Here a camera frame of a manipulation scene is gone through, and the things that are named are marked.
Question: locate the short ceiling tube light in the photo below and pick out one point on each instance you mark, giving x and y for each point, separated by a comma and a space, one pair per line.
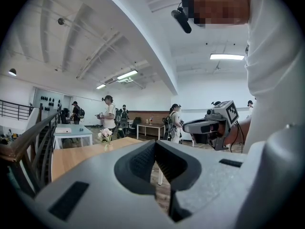
101, 86

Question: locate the rectangular ceiling light panel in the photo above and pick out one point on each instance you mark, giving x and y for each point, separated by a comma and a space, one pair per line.
227, 56

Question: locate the pink flowers in vase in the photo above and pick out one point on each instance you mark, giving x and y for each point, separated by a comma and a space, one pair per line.
105, 135

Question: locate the black head-mounted camera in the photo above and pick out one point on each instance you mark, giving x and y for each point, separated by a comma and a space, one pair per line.
182, 20

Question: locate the wooden desk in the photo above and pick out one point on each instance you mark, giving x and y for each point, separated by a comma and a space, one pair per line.
76, 159

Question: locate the white table with blue top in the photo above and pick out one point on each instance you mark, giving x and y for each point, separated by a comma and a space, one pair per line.
71, 130

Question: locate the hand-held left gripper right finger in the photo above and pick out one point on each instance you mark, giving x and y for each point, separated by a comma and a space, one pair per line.
209, 175

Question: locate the white wall board with black items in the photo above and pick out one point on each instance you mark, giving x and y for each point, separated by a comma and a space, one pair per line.
48, 101

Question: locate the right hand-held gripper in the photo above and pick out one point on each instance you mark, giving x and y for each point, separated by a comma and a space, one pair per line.
227, 111

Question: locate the person's head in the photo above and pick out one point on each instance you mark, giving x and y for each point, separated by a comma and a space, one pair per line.
219, 3

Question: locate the long ceiling tube light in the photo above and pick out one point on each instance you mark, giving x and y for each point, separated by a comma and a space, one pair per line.
127, 74

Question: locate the dark metal stair railing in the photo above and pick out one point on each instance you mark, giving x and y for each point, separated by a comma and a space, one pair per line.
28, 142

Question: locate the white table with wooden top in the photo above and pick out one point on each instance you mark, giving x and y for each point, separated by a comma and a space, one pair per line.
150, 125

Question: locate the black dome wall lamp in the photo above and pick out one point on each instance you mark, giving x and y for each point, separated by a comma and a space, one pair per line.
12, 72

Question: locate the person's right forearm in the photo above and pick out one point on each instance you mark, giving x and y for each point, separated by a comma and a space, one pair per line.
238, 131

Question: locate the round ceiling fixture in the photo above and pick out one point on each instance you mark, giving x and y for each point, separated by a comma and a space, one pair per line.
61, 21

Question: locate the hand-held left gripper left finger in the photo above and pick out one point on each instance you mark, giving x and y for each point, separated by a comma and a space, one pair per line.
95, 194

